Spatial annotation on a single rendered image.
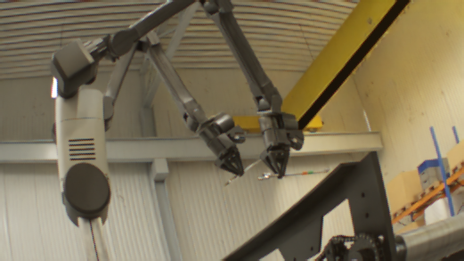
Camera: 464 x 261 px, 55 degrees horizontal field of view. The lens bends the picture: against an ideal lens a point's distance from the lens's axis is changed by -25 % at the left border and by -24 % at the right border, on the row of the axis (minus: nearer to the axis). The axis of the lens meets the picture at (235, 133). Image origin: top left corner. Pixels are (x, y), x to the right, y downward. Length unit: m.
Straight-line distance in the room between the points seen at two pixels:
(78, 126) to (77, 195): 0.22
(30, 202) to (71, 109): 10.88
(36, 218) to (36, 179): 1.05
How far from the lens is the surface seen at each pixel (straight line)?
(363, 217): 1.50
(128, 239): 12.39
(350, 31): 10.86
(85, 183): 1.51
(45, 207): 12.41
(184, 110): 2.02
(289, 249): 1.94
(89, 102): 1.61
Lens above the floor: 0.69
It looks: 24 degrees up
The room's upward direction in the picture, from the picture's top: 12 degrees counter-clockwise
